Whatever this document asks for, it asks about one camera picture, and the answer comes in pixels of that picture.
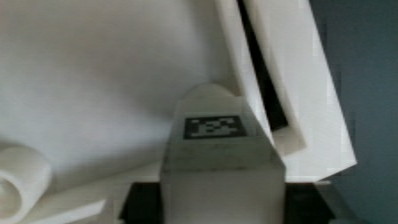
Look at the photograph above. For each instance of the white U-shaped fence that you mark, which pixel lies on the white U-shaped fence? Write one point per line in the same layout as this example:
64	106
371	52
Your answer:
313	140

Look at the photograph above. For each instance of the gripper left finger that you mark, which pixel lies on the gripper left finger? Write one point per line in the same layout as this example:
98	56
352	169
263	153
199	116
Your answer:
137	204

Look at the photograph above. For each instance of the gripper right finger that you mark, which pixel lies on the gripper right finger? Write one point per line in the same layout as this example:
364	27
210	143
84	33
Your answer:
314	205

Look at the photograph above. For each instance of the white leg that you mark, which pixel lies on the white leg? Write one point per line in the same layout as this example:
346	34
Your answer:
222	171

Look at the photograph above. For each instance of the white square tabletop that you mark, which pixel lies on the white square tabletop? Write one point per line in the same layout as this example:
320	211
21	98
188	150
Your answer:
101	58

